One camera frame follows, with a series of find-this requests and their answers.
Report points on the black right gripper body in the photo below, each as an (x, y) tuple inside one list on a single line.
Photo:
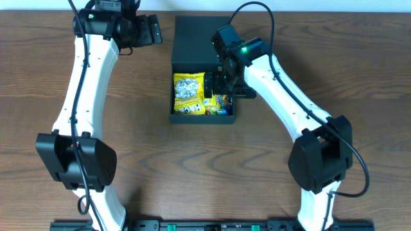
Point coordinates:
[(209, 85)]

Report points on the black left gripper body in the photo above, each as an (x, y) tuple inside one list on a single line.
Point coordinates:
[(154, 29)]

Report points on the blue Dairy Milk bar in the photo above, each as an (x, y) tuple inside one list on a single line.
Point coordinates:
[(222, 111)]

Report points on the blue Oreo cookie pack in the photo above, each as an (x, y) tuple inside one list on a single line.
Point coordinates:
[(227, 104)]

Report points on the yellow candy canister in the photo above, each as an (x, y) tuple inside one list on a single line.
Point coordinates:
[(210, 101)]

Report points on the yellow snack bag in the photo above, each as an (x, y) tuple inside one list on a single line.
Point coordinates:
[(189, 94)]

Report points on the colourful Haribo gummy bag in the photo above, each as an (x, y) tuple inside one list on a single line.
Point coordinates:
[(212, 110)]

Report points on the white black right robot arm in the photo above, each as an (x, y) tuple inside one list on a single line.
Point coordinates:
[(322, 145)]

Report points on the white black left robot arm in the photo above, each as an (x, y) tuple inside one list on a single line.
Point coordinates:
[(74, 153)]

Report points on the black open cardboard box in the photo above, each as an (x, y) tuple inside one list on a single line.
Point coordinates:
[(193, 52)]

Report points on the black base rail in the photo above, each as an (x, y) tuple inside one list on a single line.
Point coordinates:
[(270, 225)]

